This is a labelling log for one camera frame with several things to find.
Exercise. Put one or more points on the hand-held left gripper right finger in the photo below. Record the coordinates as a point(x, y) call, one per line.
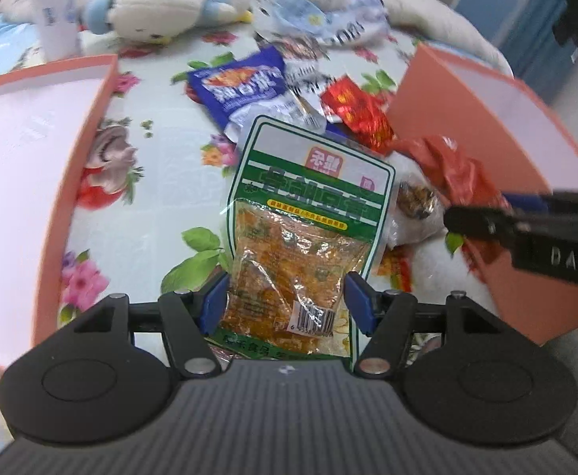
point(358, 297)

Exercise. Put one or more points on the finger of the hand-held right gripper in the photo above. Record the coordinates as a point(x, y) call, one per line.
point(476, 222)
point(526, 200)

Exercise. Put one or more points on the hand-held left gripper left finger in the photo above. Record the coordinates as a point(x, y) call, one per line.
point(214, 302)

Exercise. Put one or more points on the crinkled red snack packet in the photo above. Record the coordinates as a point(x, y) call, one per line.
point(457, 168)

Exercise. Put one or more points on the orange cardboard box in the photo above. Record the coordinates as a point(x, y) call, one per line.
point(491, 114)

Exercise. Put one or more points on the green snack packet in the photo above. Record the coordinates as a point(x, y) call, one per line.
point(313, 183)

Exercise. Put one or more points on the blue snack packet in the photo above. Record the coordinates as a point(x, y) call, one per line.
point(242, 86)

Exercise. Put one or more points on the clear packet of dark snack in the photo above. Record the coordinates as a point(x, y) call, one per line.
point(412, 203)

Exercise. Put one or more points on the blue curtain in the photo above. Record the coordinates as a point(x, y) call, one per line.
point(536, 44)

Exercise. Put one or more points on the shiny red snack packet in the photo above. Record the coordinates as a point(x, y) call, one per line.
point(358, 109)

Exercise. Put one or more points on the floral sheet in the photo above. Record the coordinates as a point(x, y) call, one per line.
point(170, 123)

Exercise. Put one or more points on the blue board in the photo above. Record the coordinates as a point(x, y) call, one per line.
point(474, 0)

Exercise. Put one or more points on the grey blanket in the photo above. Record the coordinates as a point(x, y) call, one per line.
point(432, 15)

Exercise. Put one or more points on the white and black snack packet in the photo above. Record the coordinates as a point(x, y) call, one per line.
point(308, 84)

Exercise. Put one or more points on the orange box lid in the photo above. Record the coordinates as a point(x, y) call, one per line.
point(17, 183)

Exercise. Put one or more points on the blue and white plastic bag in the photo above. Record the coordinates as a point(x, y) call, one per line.
point(338, 20)

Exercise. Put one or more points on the white and blue plush toy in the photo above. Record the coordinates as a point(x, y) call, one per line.
point(170, 5)

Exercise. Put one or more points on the white bottle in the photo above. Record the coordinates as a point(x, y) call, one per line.
point(59, 20)

